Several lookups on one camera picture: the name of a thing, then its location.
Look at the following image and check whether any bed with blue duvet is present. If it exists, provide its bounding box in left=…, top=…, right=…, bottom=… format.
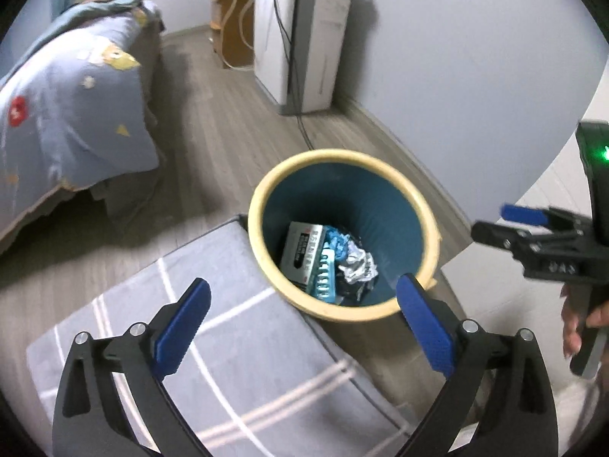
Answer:
left=0, top=0, right=160, bottom=248

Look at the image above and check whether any silver wrapper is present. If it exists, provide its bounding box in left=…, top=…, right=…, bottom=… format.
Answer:
left=339, top=243, right=379, bottom=286

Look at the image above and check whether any grey bed sheet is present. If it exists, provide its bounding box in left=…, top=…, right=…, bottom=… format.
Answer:
left=88, top=21, right=167, bottom=232

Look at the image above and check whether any yellow-rimmed teal bin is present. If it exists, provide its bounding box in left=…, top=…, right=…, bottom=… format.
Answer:
left=247, top=149, right=441, bottom=322

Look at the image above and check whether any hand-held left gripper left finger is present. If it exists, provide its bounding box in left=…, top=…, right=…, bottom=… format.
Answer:
left=51, top=277, right=212, bottom=457

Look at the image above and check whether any black cable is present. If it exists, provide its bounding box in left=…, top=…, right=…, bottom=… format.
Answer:
left=271, top=0, right=316, bottom=150

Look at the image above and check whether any grey checked cushion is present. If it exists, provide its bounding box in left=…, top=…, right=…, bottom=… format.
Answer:
left=26, top=216, right=417, bottom=457

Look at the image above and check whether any beige cable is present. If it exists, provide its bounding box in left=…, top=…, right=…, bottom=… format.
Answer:
left=220, top=0, right=255, bottom=71

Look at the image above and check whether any person's right hand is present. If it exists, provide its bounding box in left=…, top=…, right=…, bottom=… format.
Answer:
left=561, top=284, right=609, bottom=358

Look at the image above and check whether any white air purifier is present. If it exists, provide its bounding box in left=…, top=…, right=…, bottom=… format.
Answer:
left=253, top=0, right=354, bottom=116

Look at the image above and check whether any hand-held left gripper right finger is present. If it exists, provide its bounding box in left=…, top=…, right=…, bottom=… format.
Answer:
left=395, top=273, right=558, bottom=457

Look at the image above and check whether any silver printed box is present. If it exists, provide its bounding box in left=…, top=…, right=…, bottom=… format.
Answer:
left=280, top=221, right=329, bottom=291

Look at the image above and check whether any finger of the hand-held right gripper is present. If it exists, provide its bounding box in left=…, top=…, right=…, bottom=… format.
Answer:
left=471, top=220, right=556, bottom=260
left=501, top=204, right=588, bottom=232

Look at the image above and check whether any teal glove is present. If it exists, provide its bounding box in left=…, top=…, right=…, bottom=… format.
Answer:
left=324, top=226, right=357, bottom=260

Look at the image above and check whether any wooden cabinet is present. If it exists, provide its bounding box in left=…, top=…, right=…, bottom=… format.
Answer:
left=210, top=0, right=256, bottom=70

